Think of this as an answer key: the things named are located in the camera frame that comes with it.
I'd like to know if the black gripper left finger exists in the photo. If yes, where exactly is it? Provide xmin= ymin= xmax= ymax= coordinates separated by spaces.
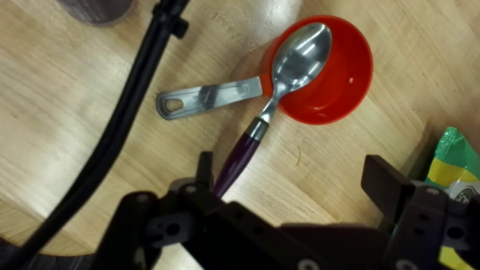
xmin=178 ymin=149 xmax=224 ymax=211

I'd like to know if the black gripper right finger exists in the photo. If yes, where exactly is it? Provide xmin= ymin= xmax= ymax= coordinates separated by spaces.
xmin=359 ymin=152 xmax=454 ymax=270

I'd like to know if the purple handled metal spoon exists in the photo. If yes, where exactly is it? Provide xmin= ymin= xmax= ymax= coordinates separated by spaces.
xmin=212 ymin=20 xmax=334 ymax=199

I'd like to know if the green yellow snack bag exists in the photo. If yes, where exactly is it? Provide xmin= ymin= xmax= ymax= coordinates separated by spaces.
xmin=421 ymin=124 xmax=480 ymax=202

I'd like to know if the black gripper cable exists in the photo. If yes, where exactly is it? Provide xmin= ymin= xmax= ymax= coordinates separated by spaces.
xmin=0 ymin=0 xmax=191 ymax=270

